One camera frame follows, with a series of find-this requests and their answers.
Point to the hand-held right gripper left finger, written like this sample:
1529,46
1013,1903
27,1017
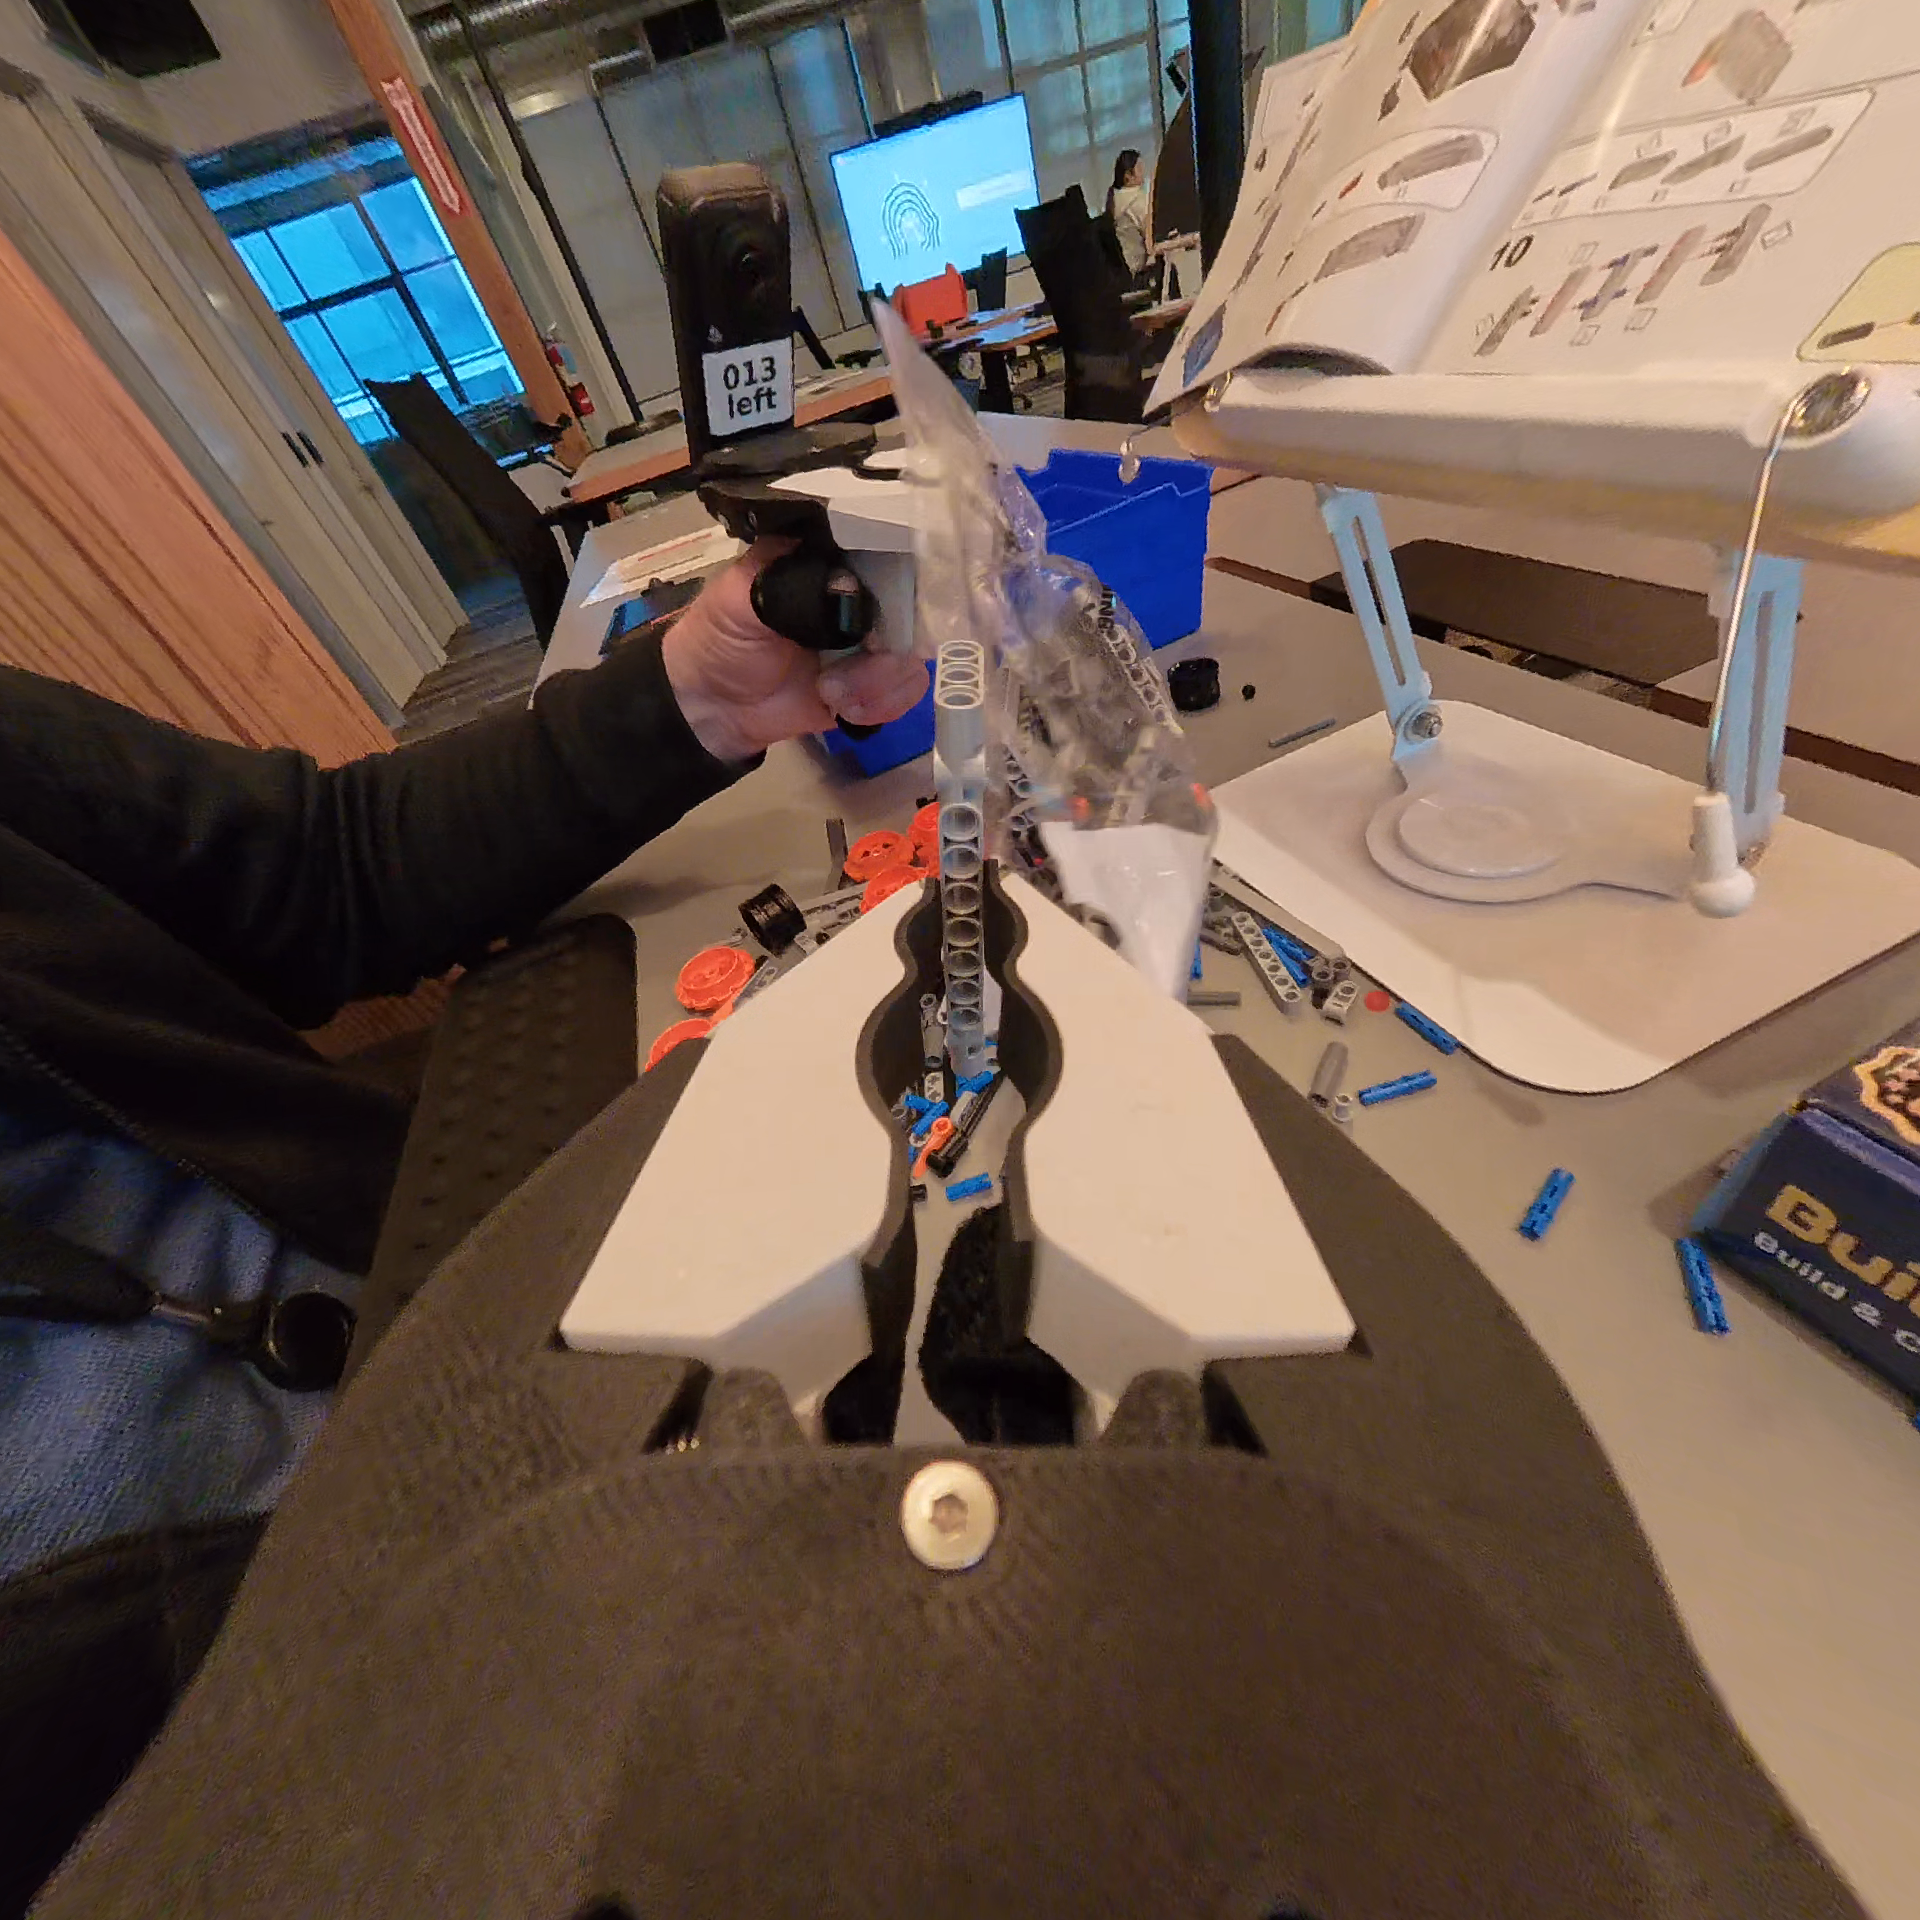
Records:
721,1200

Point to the wall screen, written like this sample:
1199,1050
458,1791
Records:
939,194

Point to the black wheel rims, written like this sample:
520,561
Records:
772,919

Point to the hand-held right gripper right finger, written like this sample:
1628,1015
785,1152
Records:
1185,1200

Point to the white book stand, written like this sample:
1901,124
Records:
1500,960

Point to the group of orange gear wheels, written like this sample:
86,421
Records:
712,975

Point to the person's left forearm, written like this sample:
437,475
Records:
375,841

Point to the person's blue shirt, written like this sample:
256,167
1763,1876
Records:
104,1424

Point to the long grey holed liftarm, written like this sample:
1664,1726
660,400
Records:
961,841

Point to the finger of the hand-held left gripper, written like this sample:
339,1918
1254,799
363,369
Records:
879,510

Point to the pile of small building pieces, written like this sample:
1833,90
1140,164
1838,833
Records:
1291,960

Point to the blue storage bin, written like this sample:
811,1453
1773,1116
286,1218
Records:
1124,541

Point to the person's dark jacket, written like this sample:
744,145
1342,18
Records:
151,1080

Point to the white instruction booklet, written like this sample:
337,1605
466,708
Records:
1500,180

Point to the red fire extinguisher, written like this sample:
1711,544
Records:
577,387

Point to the small black wheel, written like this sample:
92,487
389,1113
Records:
1194,684

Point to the clear bag of small pieces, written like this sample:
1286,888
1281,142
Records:
1051,661

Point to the long grey holed beam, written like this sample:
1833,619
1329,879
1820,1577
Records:
1291,969

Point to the black office chair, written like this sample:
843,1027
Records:
480,495
1089,301

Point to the blue robot kit box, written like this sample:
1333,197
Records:
1831,1200

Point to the person's left hand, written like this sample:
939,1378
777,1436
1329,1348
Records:
750,675

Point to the dark grey axle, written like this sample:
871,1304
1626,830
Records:
1303,732

